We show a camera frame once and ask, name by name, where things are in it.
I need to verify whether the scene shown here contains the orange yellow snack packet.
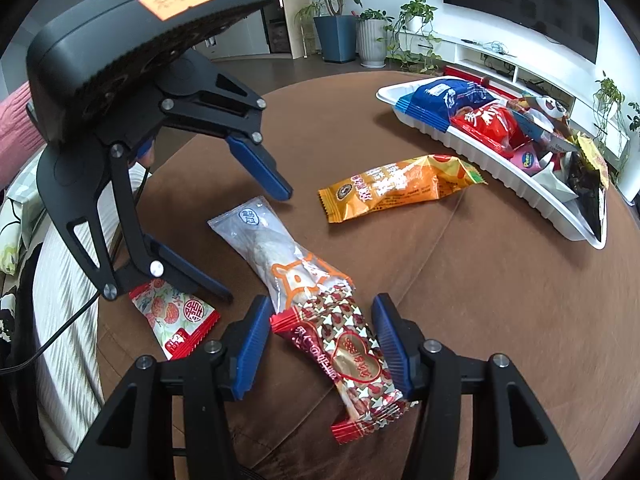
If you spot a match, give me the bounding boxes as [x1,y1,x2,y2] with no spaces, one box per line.
[318,154,488,224]

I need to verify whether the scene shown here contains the red storage box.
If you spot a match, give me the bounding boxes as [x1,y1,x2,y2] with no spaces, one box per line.
[482,80,522,103]
[442,64,484,82]

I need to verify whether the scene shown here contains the panda print snack packet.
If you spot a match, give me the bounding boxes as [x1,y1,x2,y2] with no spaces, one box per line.
[507,91,573,133]

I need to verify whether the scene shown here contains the plant in white ribbed pot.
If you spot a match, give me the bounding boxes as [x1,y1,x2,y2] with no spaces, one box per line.
[355,7,397,69]

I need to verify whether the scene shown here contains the blue silver snack packet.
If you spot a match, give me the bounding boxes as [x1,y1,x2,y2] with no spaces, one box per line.
[515,110,578,156]

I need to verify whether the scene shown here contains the person's left forearm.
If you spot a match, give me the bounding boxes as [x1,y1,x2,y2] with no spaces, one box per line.
[0,82,46,150]

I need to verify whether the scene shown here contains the pothos in white pot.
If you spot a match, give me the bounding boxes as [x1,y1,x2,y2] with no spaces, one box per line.
[390,0,445,75]

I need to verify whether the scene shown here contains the black snack packet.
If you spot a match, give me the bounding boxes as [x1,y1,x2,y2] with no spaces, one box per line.
[565,152,608,248]

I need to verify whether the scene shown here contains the white tv cabinet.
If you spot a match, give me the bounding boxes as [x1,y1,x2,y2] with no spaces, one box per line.
[439,34,632,153]

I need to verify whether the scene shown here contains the trailing plant on cabinet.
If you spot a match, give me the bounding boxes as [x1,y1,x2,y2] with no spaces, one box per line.
[591,71,632,181]

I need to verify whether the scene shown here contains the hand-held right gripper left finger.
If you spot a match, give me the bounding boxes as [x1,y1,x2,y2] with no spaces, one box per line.
[65,294,273,480]

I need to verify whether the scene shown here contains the wooden door panel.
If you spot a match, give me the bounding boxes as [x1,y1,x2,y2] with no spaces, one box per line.
[275,0,312,59]

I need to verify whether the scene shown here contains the plant in grey blue pot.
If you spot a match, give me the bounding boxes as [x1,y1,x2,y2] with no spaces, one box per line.
[294,0,363,64]

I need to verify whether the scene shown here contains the white striped cloth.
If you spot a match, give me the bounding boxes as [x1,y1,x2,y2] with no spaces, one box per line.
[27,162,153,463]

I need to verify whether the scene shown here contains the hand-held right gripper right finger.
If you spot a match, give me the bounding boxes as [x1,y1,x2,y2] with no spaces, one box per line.
[371,292,581,480]

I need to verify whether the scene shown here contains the white plastic tray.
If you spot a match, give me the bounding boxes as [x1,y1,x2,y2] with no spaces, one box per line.
[376,76,608,251]

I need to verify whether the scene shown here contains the white floral red snack packet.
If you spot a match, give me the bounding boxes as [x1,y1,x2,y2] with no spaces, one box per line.
[129,280,221,361]

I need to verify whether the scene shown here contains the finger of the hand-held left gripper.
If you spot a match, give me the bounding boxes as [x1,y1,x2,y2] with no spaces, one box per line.
[50,144,235,306]
[156,51,295,202]

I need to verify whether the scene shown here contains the red star print snack packet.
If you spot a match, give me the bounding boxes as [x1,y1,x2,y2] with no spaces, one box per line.
[270,285,408,445]

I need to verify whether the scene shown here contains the clear white orange snack packet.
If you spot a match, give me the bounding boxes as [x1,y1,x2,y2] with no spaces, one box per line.
[207,196,357,313]

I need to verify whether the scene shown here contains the pink snack packet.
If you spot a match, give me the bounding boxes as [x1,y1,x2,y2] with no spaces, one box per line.
[515,142,553,176]

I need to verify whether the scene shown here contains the black cable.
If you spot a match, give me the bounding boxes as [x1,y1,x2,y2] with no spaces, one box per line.
[0,167,153,376]

